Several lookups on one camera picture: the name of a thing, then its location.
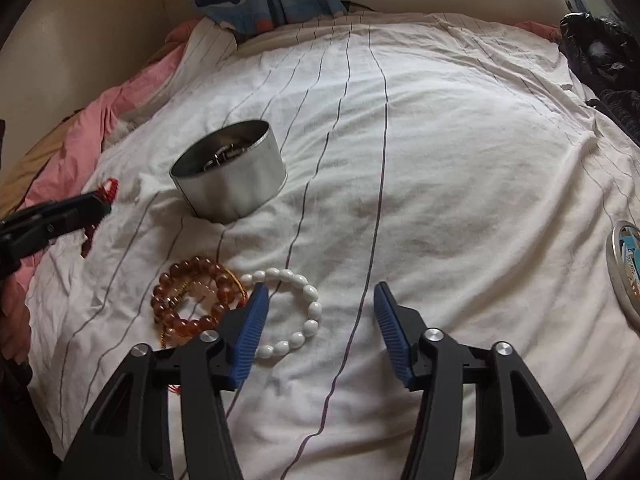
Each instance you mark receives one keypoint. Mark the round printed tin lid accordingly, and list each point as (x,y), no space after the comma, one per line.
(625,270)

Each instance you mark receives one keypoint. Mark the round silver metal tin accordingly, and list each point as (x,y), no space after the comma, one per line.
(230,195)

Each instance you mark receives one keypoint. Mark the black garment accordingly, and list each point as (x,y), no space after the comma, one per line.
(595,50)

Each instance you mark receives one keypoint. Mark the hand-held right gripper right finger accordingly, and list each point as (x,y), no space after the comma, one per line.
(392,330)

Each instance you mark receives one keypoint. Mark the tan cloth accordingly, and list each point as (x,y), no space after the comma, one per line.
(30,170)

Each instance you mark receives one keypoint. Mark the pink blanket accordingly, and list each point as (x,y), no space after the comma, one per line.
(105,110)

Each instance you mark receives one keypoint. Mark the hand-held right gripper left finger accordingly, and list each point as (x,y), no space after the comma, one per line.
(250,330)

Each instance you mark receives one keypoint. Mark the dark knitted cloth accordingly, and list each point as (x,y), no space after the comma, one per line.
(620,110)

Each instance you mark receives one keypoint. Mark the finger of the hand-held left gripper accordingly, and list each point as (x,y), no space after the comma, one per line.
(50,210)
(65,225)

